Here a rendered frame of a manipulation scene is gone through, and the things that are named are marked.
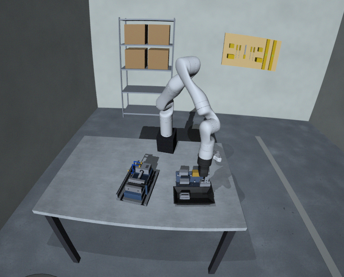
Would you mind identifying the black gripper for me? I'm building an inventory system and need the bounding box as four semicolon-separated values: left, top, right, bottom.
197;148;222;184

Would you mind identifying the yellow rectangular block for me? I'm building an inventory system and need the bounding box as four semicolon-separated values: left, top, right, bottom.
192;170;199;177

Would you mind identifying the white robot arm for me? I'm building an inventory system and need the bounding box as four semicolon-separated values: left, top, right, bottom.
156;56;221;151

